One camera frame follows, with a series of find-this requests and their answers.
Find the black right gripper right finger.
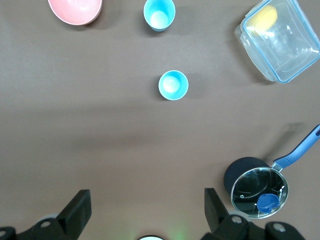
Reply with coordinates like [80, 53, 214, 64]
[199, 187, 305, 240]

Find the yellow round fruit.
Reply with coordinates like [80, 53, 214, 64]
[254, 5, 279, 32]

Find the glass lid with blue knob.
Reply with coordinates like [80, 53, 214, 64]
[230, 166, 289, 220]

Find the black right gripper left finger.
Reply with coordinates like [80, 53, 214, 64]
[0, 189, 92, 240]

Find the black saucepan with blue handle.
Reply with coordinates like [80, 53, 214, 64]
[223, 124, 320, 221]

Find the clear plastic storage container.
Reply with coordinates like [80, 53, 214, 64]
[234, 0, 320, 84]

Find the pink bowl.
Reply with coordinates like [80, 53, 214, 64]
[47, 0, 103, 26]

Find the light blue plastic cup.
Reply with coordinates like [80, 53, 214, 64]
[143, 0, 176, 33]
[157, 70, 189, 101]

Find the brown table mat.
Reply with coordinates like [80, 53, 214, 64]
[0, 0, 320, 240]

